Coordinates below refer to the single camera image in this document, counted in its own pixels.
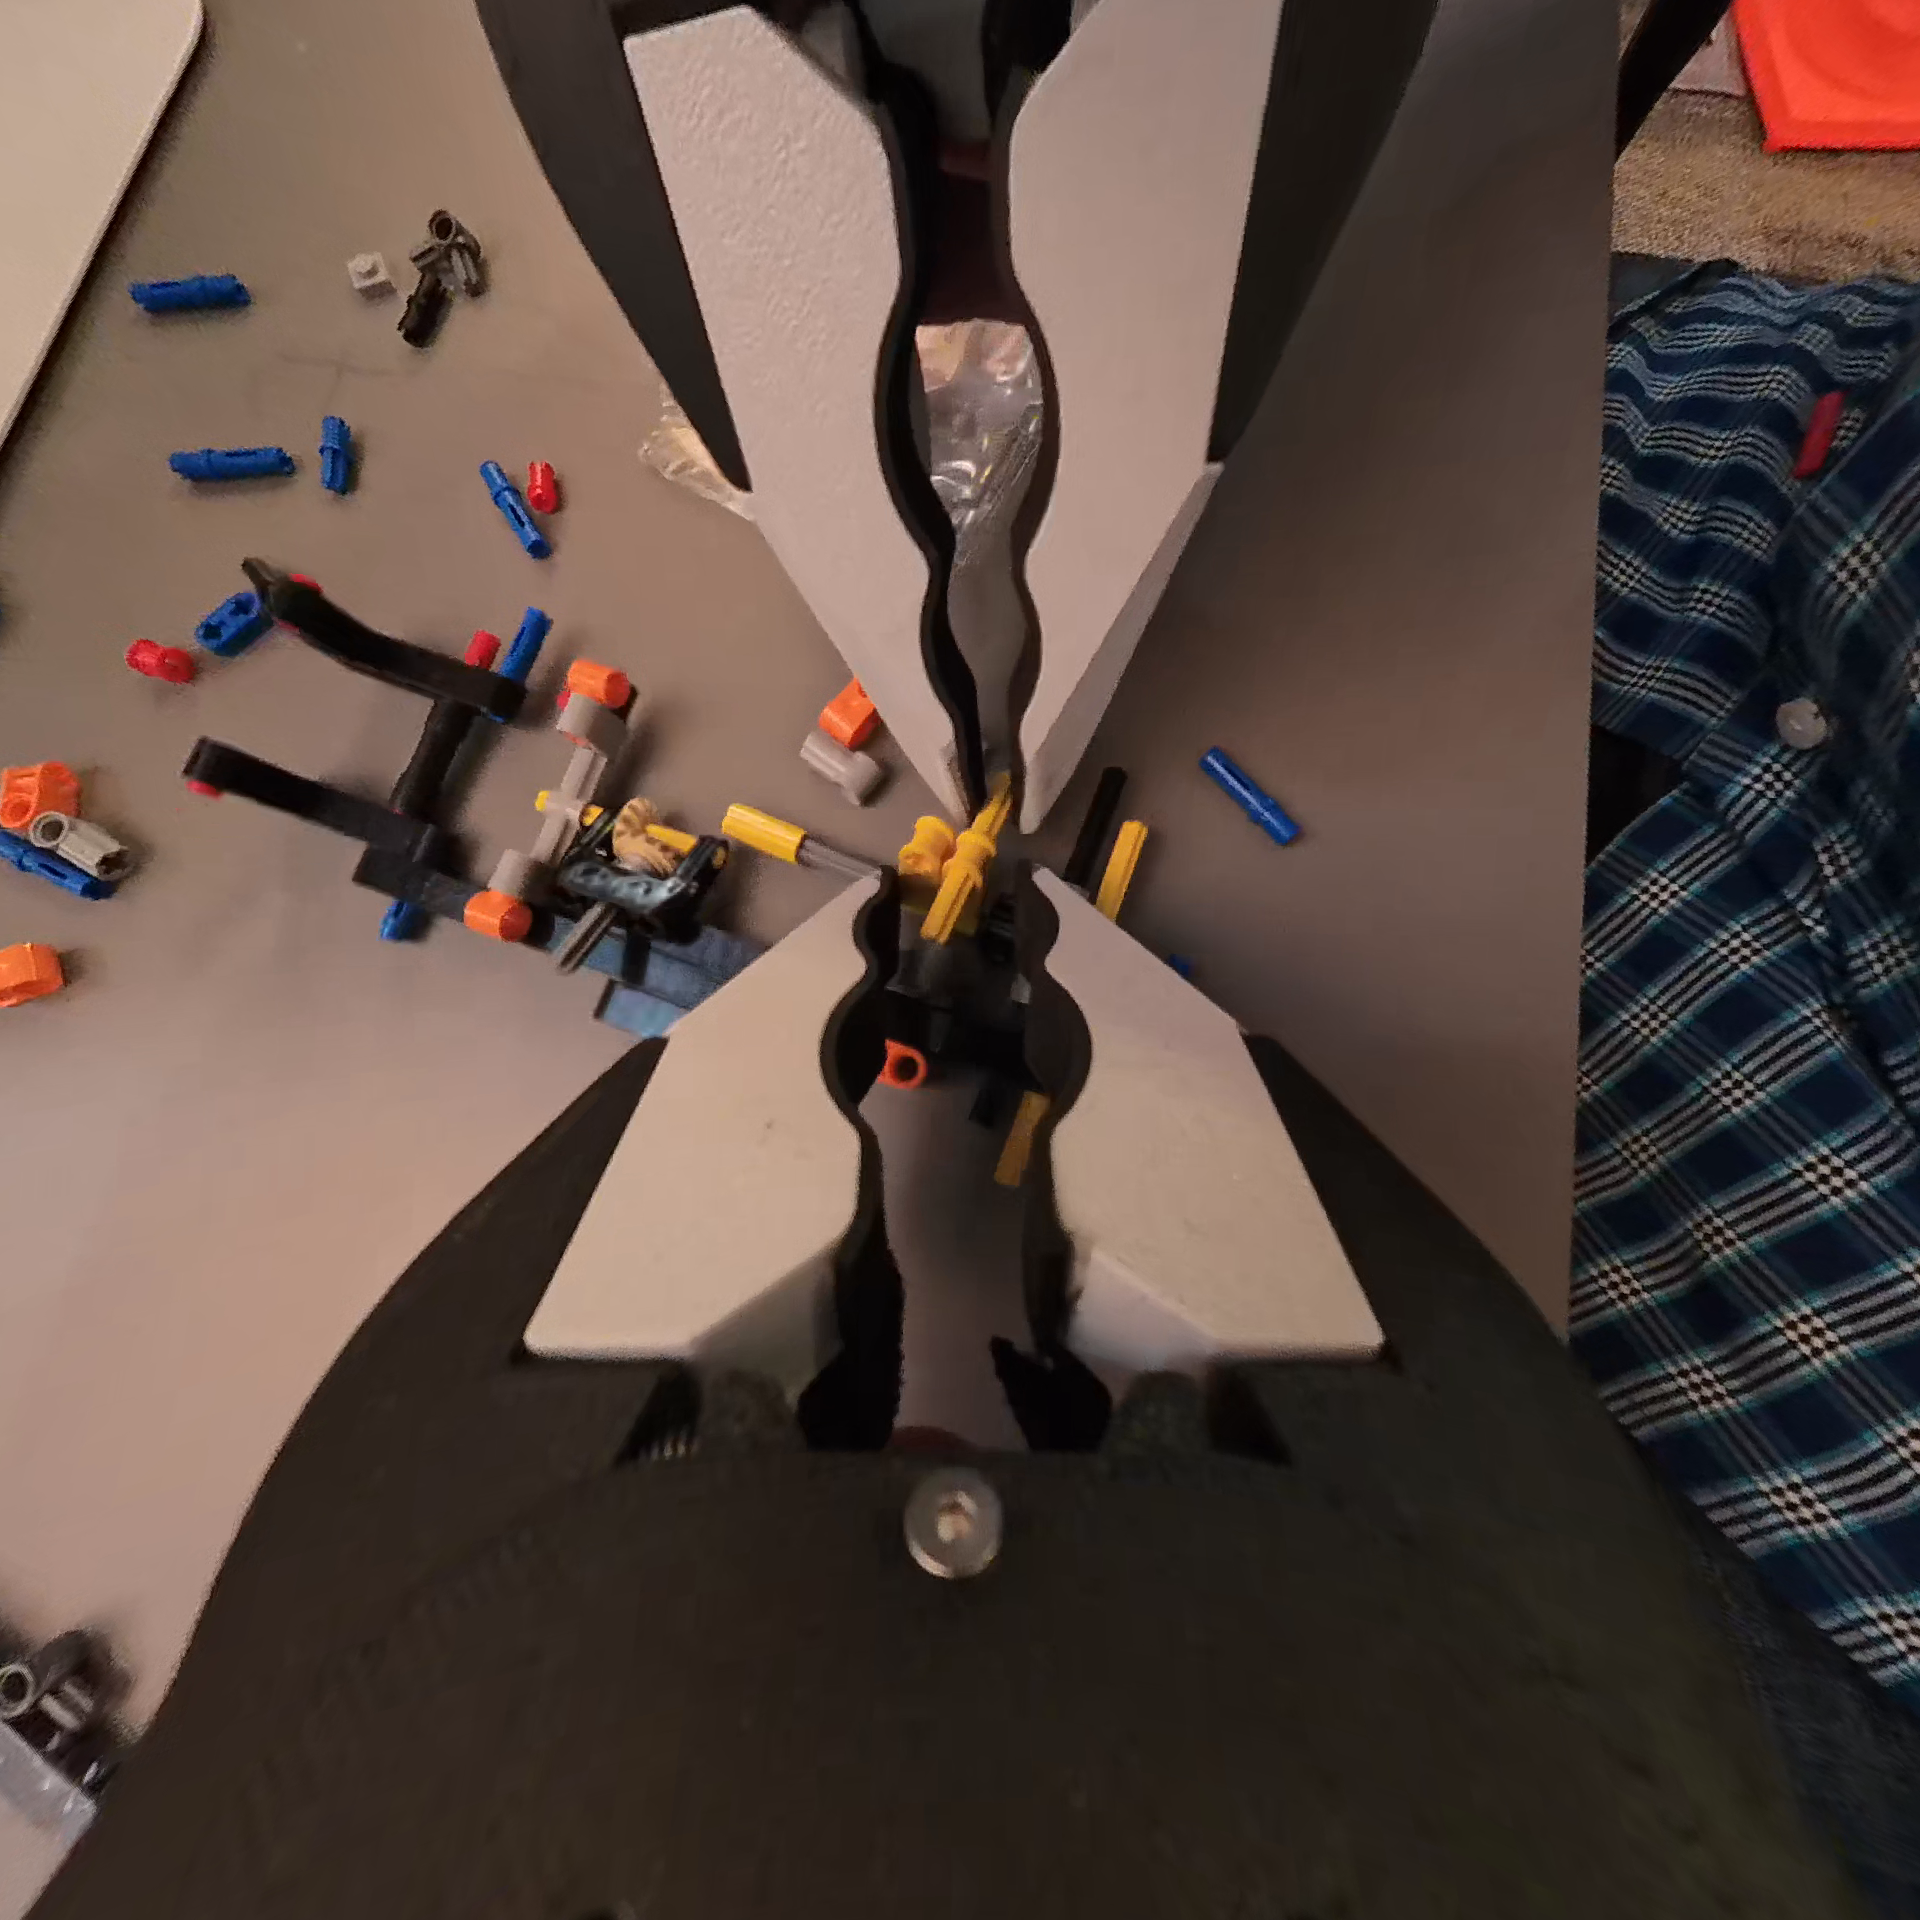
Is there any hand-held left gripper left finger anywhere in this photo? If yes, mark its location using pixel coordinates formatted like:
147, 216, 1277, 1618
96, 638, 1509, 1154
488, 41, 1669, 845
519, 876, 904, 1450

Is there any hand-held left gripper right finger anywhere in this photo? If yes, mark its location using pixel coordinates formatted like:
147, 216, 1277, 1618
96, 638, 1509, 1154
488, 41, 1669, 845
988, 867, 1390, 1450

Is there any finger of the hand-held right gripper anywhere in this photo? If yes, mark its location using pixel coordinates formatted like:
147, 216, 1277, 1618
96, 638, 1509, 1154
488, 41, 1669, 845
988, 0, 1290, 835
620, 0, 988, 820

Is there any yellow lego connector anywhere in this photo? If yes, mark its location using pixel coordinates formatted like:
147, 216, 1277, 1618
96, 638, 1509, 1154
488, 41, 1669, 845
896, 772, 1023, 947

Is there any black and blue lego model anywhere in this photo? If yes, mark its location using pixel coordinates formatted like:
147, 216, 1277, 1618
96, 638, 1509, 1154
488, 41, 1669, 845
179, 570, 1056, 1187

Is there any black lego axle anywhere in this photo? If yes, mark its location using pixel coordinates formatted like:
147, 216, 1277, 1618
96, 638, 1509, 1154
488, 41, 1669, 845
1065, 770, 1132, 890

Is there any light grey lego beam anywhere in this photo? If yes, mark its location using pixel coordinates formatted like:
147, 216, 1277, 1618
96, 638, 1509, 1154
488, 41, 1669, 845
0, 1717, 100, 1853

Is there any clear plastic bag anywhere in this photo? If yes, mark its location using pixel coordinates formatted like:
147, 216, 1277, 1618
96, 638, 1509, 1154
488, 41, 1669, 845
637, 314, 1051, 525

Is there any pale rounded board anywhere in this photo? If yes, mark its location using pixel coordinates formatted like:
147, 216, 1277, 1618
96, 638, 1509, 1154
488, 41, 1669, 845
0, 0, 202, 443

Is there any blue plaid shirt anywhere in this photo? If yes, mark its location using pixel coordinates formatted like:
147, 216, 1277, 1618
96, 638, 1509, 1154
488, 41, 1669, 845
1564, 260, 1920, 1696

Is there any black metal bar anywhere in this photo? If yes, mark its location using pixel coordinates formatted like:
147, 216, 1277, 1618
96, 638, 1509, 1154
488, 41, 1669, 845
1613, 0, 1743, 159

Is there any orange plastic object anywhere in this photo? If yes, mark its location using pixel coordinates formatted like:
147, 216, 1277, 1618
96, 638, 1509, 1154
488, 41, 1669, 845
1722, 0, 1920, 155

